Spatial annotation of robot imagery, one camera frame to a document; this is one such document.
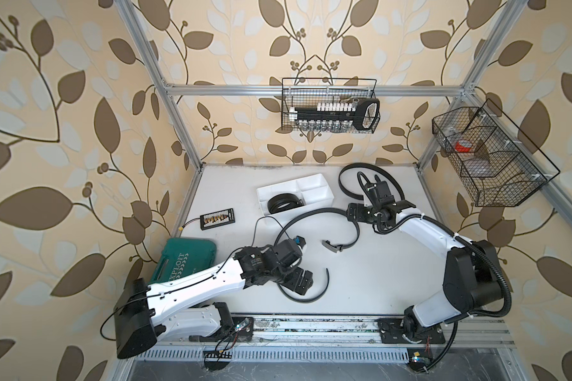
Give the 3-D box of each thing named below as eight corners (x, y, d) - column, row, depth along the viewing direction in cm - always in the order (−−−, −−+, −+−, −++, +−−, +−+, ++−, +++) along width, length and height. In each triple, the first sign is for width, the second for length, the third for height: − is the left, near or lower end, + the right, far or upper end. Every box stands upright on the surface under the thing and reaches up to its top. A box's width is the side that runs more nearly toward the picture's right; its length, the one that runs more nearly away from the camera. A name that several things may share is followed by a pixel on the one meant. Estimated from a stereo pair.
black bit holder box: (202, 230, 100) (200, 227, 98) (202, 217, 104) (200, 214, 102) (235, 222, 102) (234, 220, 101) (233, 210, 106) (232, 208, 105)
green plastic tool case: (157, 283, 87) (149, 277, 82) (171, 245, 97) (164, 237, 92) (210, 283, 87) (205, 277, 82) (219, 245, 97) (215, 237, 92)
